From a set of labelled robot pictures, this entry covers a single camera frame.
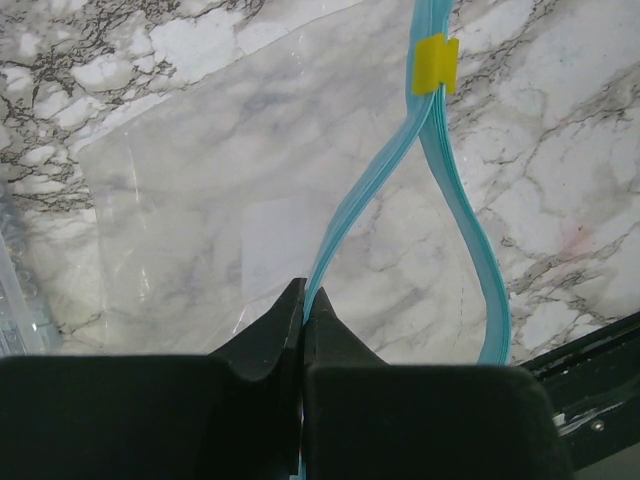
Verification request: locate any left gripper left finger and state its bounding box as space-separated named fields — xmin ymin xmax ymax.
xmin=1 ymin=278 xmax=305 ymax=479

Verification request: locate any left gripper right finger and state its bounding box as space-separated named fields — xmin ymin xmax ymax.
xmin=302 ymin=292 xmax=573 ymax=479

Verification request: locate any clear zip top bag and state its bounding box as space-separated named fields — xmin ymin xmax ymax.
xmin=74 ymin=0 xmax=512 ymax=480

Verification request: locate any yellow bag zipper slider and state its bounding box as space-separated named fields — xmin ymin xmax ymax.
xmin=411 ymin=33 xmax=459 ymax=96

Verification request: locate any clear plastic packet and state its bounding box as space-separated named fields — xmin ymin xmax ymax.
xmin=1 ymin=181 xmax=61 ymax=357

